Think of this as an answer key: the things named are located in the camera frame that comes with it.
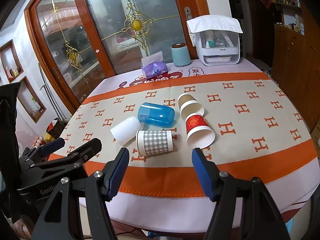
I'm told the grey plaid paper cup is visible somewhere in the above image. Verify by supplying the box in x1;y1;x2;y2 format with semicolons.
136;130;174;157

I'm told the white plastic cup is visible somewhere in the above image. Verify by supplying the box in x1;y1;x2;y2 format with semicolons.
110;116;142;146

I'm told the blue translucent plastic cup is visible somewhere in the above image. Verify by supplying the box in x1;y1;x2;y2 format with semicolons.
137;102;175;128

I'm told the red paper cup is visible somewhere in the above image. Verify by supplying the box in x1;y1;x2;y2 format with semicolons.
185;113;215;149

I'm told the brown white paper cup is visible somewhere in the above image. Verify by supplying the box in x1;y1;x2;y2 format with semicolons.
177;93;205;120

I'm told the white printed tablecloth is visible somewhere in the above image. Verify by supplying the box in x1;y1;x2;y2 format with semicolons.
88;59;316;233

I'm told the orange beige H-pattern runner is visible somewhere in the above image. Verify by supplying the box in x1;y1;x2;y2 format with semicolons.
51;72;319;201

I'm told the purple tissue pack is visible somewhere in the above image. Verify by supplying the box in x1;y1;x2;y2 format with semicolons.
141;51;168;79

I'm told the wooden glass sliding door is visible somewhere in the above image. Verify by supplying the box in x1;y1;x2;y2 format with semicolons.
24;0;209;113

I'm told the light blue canister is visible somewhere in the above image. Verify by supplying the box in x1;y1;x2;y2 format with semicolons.
171;43;191;67

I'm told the white desktop storage box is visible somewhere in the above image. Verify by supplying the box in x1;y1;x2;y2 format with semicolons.
195;30;240;66

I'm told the white cloth on box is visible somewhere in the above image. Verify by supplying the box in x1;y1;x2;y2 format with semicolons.
187;15;243;47

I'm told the dark wooden cabinet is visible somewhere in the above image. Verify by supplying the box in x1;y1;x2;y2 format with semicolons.
270;0;319;130

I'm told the lower wall niche frame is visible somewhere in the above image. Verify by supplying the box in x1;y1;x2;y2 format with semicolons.
17;76;46;123

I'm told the wall niche frame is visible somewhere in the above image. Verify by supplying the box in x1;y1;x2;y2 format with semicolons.
1;40;23;83
17;76;46;123

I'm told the upper wall niche frame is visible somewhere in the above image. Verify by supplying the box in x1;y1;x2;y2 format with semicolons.
1;40;23;83

